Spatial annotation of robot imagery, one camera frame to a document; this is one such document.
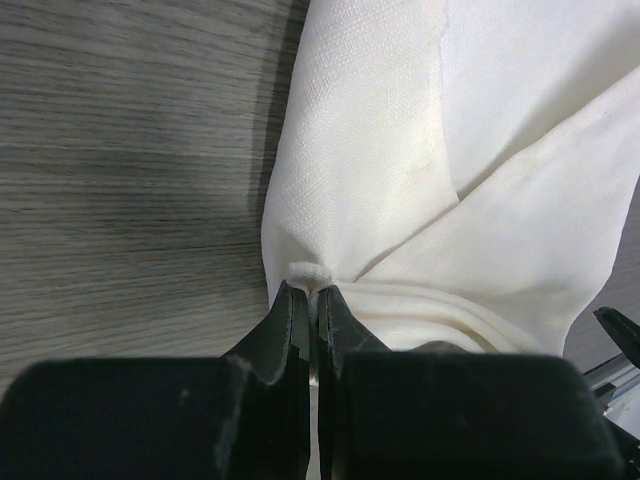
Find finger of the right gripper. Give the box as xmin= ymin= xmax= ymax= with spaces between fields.
xmin=593 ymin=307 xmax=639 ymax=358

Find white cloth napkin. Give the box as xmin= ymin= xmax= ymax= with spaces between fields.
xmin=261 ymin=1 xmax=639 ymax=355

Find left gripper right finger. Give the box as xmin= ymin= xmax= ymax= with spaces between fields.
xmin=317 ymin=286 xmax=625 ymax=479

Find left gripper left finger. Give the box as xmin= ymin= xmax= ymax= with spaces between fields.
xmin=1 ymin=284 xmax=310 ymax=479

